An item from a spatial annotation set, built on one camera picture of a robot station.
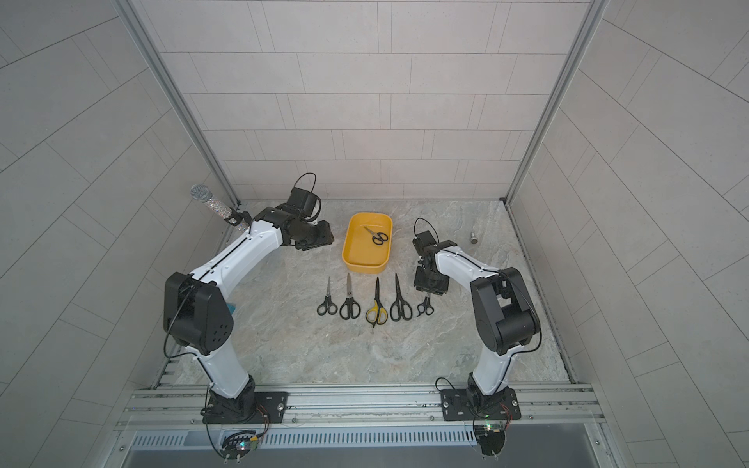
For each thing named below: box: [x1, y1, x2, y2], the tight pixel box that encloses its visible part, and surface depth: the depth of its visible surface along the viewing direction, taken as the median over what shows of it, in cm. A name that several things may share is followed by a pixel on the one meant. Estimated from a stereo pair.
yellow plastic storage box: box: [341, 212, 394, 274], surface depth 105 cm
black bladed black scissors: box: [389, 273, 413, 322], surface depth 90 cm
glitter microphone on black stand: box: [190, 184, 253, 232], surface depth 89 cm
